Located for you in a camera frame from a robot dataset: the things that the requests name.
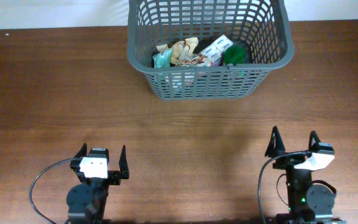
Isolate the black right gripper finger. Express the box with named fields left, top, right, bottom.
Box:
left=265, top=126, right=285, bottom=157
left=308, top=131, right=321, bottom=152

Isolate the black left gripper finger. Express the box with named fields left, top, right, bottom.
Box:
left=73, top=143, right=87, bottom=159
left=119, top=145, right=129, bottom=179

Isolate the green capped jar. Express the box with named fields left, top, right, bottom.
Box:
left=223, top=45, right=247, bottom=65

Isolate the Kleenex tissue multipack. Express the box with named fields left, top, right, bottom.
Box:
left=165, top=34, right=234, bottom=90

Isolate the mint green wrapper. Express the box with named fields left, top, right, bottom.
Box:
left=152, top=49, right=172, bottom=68

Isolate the brown snack bag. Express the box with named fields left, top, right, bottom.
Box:
left=156, top=37, right=212, bottom=67

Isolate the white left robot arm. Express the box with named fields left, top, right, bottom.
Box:
left=66, top=144, right=130, bottom=224

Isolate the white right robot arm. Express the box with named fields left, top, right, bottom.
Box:
left=257, top=126, right=345, bottom=223

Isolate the grey plastic basket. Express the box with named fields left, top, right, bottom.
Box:
left=127, top=0, right=294, bottom=100

